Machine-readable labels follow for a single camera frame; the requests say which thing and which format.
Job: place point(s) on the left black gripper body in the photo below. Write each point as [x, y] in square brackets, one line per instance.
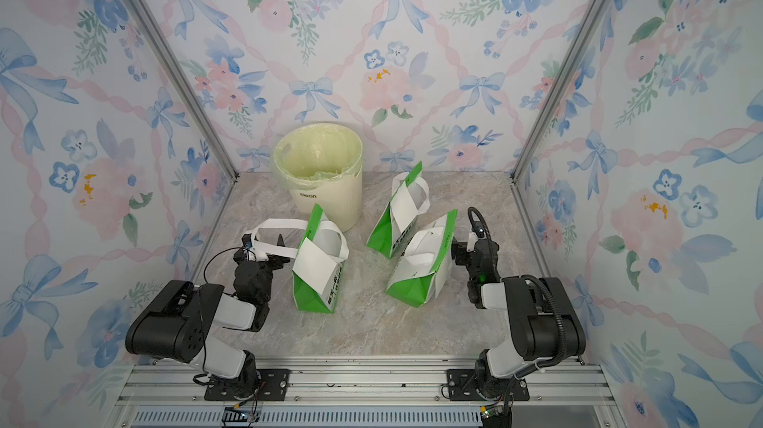
[262, 261]

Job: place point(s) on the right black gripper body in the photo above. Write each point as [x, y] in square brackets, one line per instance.
[471, 250]

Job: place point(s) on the green white paper bag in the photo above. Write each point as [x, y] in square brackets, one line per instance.
[410, 198]
[318, 260]
[426, 263]

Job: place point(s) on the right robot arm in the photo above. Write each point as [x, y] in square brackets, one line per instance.
[544, 329]

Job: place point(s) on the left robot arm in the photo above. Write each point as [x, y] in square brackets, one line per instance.
[178, 324]

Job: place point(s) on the cream plastic trash bin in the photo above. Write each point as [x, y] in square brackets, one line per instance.
[341, 199]

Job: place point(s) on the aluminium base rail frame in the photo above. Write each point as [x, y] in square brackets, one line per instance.
[370, 391]

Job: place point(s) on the right aluminium corner post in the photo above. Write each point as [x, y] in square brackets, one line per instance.
[578, 47]

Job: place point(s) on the aluminium corner post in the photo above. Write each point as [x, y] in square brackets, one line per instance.
[578, 47]
[171, 65]

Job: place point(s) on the left aluminium corner post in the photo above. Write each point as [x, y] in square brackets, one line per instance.
[171, 65]

